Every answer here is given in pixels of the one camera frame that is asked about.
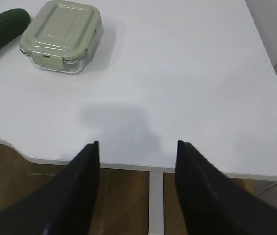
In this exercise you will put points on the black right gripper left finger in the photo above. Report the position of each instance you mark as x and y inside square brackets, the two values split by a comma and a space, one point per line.
[63, 206]

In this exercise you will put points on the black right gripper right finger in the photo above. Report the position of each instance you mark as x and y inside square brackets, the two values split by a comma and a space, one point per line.
[212, 204]

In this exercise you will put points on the glass container green lid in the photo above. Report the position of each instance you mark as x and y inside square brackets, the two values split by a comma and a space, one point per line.
[63, 37]

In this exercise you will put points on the green cucumber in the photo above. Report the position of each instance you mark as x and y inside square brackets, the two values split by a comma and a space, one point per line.
[13, 23]

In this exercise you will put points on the white table leg frame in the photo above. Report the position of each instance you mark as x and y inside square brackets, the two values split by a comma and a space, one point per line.
[136, 201]

